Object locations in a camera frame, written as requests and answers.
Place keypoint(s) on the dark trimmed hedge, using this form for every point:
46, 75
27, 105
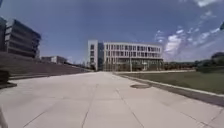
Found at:
3, 76

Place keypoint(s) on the dark kerb strip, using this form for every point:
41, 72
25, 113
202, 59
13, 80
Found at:
193, 94

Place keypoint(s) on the white building with windows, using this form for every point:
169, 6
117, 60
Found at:
126, 55

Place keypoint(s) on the grass lawn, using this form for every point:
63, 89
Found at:
193, 80

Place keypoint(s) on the dark sloped embankment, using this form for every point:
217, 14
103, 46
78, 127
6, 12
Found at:
50, 68

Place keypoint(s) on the dark layered building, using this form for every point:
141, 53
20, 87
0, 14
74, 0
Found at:
20, 38

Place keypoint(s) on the pale stone slab pavement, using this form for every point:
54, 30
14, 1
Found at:
100, 103

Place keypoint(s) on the tall dark tree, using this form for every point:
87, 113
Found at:
222, 26

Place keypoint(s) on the round manhole cover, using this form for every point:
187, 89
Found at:
140, 86

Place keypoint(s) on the row of distant trees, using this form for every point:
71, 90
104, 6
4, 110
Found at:
178, 65

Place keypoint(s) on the low distant building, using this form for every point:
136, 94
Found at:
55, 59

